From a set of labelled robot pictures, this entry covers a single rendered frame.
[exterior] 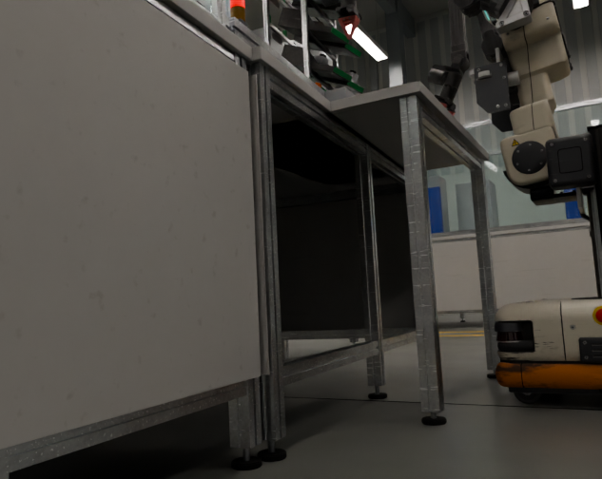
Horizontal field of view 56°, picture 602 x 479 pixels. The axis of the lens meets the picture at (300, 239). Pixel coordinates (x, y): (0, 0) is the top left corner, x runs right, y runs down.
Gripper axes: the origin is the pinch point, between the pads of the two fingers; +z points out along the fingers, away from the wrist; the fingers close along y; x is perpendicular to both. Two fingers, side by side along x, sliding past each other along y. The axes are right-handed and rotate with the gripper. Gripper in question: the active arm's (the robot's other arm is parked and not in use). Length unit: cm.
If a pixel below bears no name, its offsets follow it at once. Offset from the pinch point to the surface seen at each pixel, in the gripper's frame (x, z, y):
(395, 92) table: 27, 39, 42
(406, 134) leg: 29, 50, 41
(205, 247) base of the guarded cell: 7, 81, 100
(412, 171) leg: 30, 59, 40
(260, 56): 8, 39, 80
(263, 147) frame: 8, 59, 79
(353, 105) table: 15, 40, 41
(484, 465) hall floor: 48, 122, 72
